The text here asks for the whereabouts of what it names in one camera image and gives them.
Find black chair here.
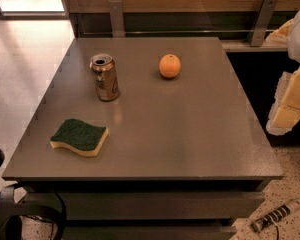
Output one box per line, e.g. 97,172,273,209
0,145,67,240

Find black power cable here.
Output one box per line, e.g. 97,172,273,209
268,215,280,240

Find right metal bracket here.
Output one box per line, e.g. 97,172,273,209
248,0,278,47

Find left metal bracket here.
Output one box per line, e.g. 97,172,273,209
108,0,125,38

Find grey table with drawers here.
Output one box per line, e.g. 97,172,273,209
3,38,283,240

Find metal bracket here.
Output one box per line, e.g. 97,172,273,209
248,0,278,47
108,0,125,38

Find white power strip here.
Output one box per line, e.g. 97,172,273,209
251,199,300,233

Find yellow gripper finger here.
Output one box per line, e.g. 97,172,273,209
265,19,293,45
266,67,300,136

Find gold soda can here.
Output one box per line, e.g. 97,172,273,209
90,53,119,102

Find orange fruit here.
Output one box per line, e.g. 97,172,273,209
159,54,181,79

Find green and yellow sponge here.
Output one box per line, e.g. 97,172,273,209
50,119,109,157

